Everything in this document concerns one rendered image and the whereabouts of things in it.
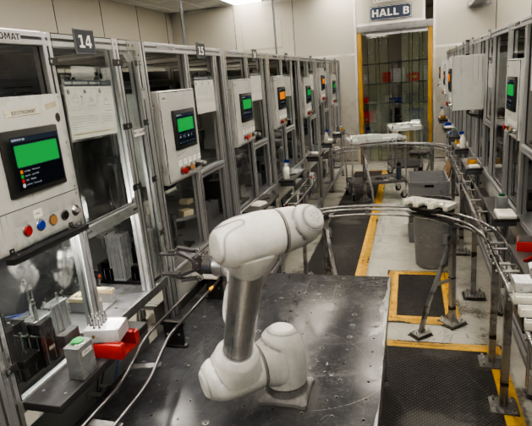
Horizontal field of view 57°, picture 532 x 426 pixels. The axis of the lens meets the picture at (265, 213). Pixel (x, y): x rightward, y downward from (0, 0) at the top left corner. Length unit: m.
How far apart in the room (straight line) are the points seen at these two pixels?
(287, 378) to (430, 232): 3.07
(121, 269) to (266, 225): 1.31
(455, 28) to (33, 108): 8.85
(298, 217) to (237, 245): 0.19
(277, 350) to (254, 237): 0.60
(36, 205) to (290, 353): 0.98
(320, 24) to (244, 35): 1.54
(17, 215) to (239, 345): 0.80
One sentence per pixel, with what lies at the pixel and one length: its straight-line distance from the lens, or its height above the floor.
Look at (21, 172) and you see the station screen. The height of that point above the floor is 1.61.
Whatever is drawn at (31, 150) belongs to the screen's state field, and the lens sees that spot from 1.71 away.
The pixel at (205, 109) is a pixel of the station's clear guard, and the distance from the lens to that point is 3.05.
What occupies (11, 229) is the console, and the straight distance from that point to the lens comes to 1.67.
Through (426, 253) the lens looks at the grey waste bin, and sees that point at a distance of 4.75.
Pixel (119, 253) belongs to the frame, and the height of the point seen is 1.07.
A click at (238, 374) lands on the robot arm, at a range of 1.68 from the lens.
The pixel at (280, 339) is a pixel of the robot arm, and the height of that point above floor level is 0.94.
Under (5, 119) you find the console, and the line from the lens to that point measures 1.68.
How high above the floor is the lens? 1.82
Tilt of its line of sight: 15 degrees down
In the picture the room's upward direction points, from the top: 5 degrees counter-clockwise
